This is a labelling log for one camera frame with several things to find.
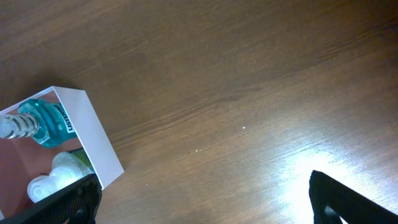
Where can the white cardboard box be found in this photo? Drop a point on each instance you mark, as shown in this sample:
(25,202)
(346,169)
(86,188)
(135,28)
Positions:
(22,159)

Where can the blue hand soap pump bottle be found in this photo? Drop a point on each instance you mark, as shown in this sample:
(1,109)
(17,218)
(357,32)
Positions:
(67,168)

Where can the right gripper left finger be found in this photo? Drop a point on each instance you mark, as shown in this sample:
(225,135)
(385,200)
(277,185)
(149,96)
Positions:
(77,203)

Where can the teal mouthwash bottle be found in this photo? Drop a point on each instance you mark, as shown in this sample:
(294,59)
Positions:
(46,123)

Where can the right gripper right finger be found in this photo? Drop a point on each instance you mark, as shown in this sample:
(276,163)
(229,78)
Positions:
(333,202)

